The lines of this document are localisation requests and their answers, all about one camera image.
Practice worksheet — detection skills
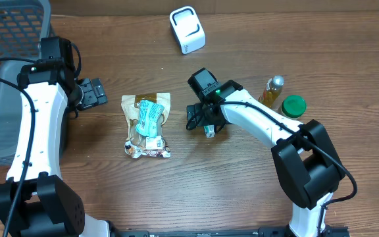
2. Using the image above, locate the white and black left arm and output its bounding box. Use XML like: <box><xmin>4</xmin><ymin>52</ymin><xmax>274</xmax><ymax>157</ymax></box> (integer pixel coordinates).
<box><xmin>0</xmin><ymin>59</ymin><xmax>114</xmax><ymax>236</ymax></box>

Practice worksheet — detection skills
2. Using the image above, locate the beige brown paper pouch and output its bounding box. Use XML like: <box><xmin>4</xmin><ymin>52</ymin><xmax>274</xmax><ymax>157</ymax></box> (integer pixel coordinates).
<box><xmin>121</xmin><ymin>93</ymin><xmax>170</xmax><ymax>145</ymax></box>

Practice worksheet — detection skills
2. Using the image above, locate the grey plastic mesh basket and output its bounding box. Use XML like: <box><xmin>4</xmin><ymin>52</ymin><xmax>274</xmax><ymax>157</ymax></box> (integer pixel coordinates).
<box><xmin>0</xmin><ymin>0</ymin><xmax>55</xmax><ymax>166</ymax></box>

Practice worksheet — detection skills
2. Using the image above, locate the white barcode scanner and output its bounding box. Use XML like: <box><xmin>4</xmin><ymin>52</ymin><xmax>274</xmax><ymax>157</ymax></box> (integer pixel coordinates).
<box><xmin>169</xmin><ymin>6</ymin><xmax>206</xmax><ymax>55</ymax></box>

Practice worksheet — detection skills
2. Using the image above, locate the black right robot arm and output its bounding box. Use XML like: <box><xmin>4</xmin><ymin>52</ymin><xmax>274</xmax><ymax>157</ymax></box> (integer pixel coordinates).
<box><xmin>186</xmin><ymin>79</ymin><xmax>349</xmax><ymax>236</ymax></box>

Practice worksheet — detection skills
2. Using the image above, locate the clear bottle yellow liquid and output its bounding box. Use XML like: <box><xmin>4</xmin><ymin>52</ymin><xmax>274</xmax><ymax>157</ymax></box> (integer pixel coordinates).
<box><xmin>258</xmin><ymin>75</ymin><xmax>285</xmax><ymax>108</ymax></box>

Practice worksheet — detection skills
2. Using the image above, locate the teal white snack packet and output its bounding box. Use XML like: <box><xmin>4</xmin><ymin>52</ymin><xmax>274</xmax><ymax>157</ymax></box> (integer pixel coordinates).
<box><xmin>136</xmin><ymin>100</ymin><xmax>164</xmax><ymax>138</ymax></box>

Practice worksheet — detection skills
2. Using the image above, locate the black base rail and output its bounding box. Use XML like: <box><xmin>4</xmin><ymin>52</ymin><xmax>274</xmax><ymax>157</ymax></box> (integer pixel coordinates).
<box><xmin>107</xmin><ymin>225</ymin><xmax>350</xmax><ymax>237</ymax></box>

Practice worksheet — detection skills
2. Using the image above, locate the green lid white jar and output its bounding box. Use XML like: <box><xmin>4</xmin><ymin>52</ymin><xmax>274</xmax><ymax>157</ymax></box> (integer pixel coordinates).
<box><xmin>280</xmin><ymin>95</ymin><xmax>307</xmax><ymax>119</ymax></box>

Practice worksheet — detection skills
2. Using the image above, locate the brown patterned snack packet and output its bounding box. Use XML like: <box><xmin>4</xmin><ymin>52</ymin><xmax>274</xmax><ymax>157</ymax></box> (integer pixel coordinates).
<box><xmin>124</xmin><ymin>136</ymin><xmax>171</xmax><ymax>159</ymax></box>

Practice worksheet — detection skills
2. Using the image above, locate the green white tissue pack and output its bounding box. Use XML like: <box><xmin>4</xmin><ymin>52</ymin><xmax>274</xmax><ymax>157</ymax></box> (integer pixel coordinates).
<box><xmin>203</xmin><ymin>125</ymin><xmax>215</xmax><ymax>138</ymax></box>

